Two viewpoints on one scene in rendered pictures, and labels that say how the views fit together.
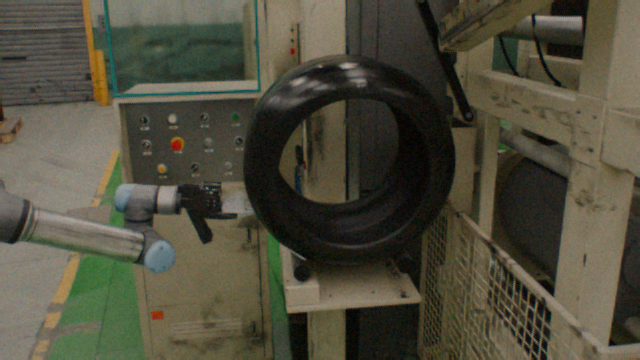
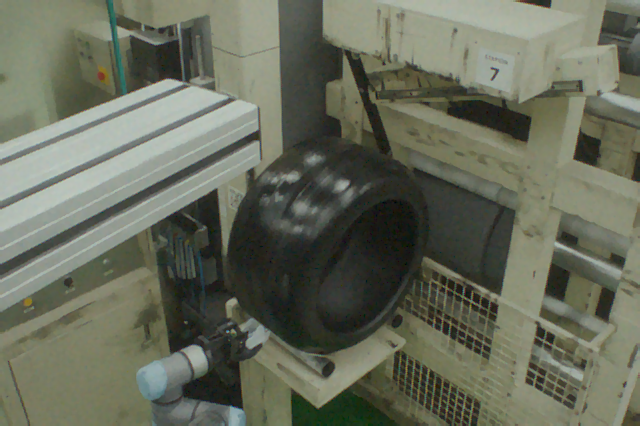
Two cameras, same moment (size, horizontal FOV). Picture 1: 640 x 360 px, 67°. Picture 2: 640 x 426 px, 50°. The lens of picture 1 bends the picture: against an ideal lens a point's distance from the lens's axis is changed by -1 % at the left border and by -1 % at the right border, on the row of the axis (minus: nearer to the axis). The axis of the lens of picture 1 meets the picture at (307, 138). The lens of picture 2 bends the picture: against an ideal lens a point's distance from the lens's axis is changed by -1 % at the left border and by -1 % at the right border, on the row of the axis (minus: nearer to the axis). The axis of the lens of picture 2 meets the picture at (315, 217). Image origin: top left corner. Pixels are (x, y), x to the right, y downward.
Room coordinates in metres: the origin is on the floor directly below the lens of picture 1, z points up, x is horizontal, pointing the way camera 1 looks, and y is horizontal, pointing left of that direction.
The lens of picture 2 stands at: (0.12, 0.87, 2.21)
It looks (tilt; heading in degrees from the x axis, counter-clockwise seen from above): 32 degrees down; 322
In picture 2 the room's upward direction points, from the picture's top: straight up
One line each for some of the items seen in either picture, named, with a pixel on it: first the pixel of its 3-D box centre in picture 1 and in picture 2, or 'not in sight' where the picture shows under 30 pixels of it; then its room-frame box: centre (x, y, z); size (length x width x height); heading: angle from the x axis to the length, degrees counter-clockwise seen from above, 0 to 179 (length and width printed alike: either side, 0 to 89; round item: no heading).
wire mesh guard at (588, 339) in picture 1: (476, 352); (444, 362); (1.14, -0.45, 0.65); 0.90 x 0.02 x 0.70; 6
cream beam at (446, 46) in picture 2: not in sight; (442, 31); (1.24, -0.41, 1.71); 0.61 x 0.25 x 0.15; 6
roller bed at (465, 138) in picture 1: (441, 164); not in sight; (1.60, -0.46, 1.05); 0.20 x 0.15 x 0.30; 6
